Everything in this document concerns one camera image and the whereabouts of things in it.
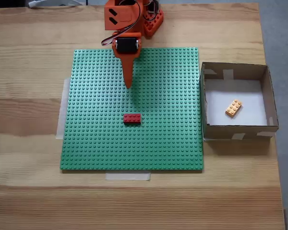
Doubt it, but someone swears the masking tape strip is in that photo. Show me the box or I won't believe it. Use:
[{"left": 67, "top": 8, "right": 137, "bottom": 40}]
[
  {"left": 55, "top": 77, "right": 73, "bottom": 140},
  {"left": 105, "top": 171, "right": 151, "bottom": 182}
]

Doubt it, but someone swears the red lego block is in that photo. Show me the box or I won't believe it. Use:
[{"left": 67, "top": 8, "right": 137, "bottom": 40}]
[{"left": 123, "top": 113, "right": 143, "bottom": 126}]

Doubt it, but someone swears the white curved object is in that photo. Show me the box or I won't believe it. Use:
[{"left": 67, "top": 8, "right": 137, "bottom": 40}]
[{"left": 27, "top": 0, "right": 80, "bottom": 8}]

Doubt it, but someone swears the green lego baseplate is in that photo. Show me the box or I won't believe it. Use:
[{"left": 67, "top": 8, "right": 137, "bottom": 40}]
[{"left": 59, "top": 46, "right": 205, "bottom": 173}]

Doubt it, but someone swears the yellow lego block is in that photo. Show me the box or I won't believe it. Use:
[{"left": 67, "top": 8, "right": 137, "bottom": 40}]
[{"left": 224, "top": 98, "right": 244, "bottom": 118}]

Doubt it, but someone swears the striped gripper servo cable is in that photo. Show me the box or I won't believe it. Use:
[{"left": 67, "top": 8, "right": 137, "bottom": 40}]
[{"left": 101, "top": 0, "right": 145, "bottom": 47}]

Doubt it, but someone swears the white paper sheet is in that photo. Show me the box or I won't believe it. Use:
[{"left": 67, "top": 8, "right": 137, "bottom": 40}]
[{"left": 204, "top": 79, "right": 269, "bottom": 127}]

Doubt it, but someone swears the open cardboard box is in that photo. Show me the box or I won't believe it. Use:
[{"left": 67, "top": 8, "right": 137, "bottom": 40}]
[{"left": 199, "top": 61, "right": 280, "bottom": 142}]

